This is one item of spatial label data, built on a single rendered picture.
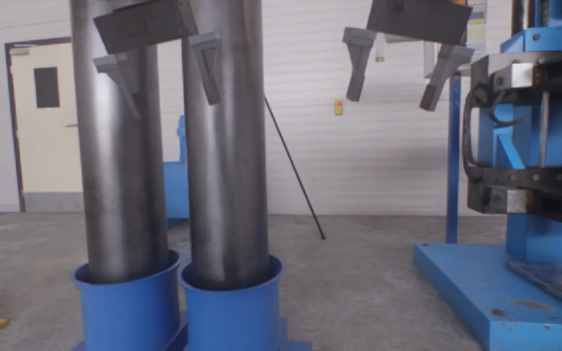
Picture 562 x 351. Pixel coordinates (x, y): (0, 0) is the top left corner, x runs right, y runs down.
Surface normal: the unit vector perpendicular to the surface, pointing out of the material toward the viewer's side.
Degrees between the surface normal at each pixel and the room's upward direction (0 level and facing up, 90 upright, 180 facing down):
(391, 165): 90
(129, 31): 114
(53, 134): 90
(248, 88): 90
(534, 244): 90
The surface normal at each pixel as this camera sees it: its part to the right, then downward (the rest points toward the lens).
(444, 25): 0.11, 0.47
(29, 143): -0.15, 0.08
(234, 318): 0.18, 0.07
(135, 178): 0.68, 0.04
